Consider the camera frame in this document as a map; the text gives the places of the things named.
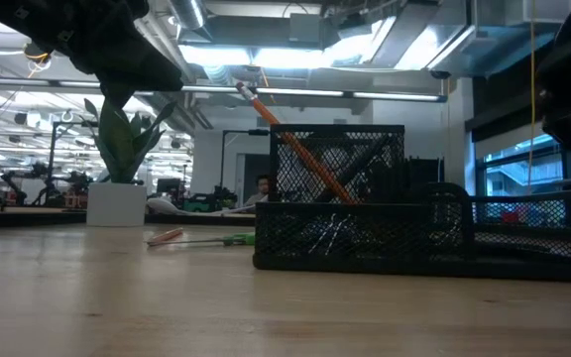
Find black equipment silhouettes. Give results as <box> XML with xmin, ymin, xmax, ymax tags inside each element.
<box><xmin>403</xmin><ymin>156</ymin><xmax>446</xmax><ymax>189</ymax></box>

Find green box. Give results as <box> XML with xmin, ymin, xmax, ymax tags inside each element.
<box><xmin>180</xmin><ymin>195</ymin><xmax>215</xmax><ymax>214</ymax></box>

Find long ceiling light strip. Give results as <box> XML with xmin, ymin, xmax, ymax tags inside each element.
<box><xmin>0</xmin><ymin>76</ymin><xmax>448</xmax><ymax>104</ymax></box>

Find orange pencil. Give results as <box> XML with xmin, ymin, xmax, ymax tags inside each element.
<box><xmin>145</xmin><ymin>226</ymin><xmax>186</xmax><ymax>246</ymax></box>
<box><xmin>234</xmin><ymin>80</ymin><xmax>359</xmax><ymax>205</ymax></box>

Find person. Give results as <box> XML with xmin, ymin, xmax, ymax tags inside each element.
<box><xmin>243</xmin><ymin>173</ymin><xmax>272</xmax><ymax>208</ymax></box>

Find green plant in white pot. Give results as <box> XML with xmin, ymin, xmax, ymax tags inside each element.
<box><xmin>82</xmin><ymin>87</ymin><xmax>177</xmax><ymax>228</ymax></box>

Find green-handled scissors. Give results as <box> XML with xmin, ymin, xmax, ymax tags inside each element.
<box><xmin>145</xmin><ymin>231</ymin><xmax>257</xmax><ymax>248</ymax></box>

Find black mesh desk organizer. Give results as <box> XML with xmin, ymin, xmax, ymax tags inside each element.
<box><xmin>252</xmin><ymin>123</ymin><xmax>571</xmax><ymax>284</ymax></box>

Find black background rig frame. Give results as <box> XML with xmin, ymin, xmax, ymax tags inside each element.
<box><xmin>47</xmin><ymin>120</ymin><xmax>99</xmax><ymax>168</ymax></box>

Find black aluminium table frame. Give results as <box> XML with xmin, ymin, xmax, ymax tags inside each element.
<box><xmin>0</xmin><ymin>210</ymin><xmax>257</xmax><ymax>228</ymax></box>

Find black pen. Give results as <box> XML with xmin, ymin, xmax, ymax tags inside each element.
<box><xmin>322</xmin><ymin>133</ymin><xmax>392</xmax><ymax>202</ymax></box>

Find small black monitor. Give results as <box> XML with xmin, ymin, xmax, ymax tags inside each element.
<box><xmin>155</xmin><ymin>177</ymin><xmax>183</xmax><ymax>197</ymax></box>

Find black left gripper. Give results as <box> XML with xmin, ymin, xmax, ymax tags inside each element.
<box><xmin>57</xmin><ymin>0</ymin><xmax>185</xmax><ymax>111</ymax></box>

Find yellow hanging cord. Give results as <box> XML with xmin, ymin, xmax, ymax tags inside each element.
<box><xmin>526</xmin><ymin>0</ymin><xmax>537</xmax><ymax>192</ymax></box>

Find black ceiling device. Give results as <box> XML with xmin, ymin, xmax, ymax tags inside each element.
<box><xmin>22</xmin><ymin>38</ymin><xmax>58</xmax><ymax>64</ymax></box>

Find black lamp stand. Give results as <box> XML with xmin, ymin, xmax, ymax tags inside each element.
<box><xmin>219</xmin><ymin>127</ymin><xmax>272</xmax><ymax>192</ymax></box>

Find black binder clip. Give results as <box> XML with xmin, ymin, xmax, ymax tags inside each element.
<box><xmin>309</xmin><ymin>212</ymin><xmax>354</xmax><ymax>255</ymax></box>

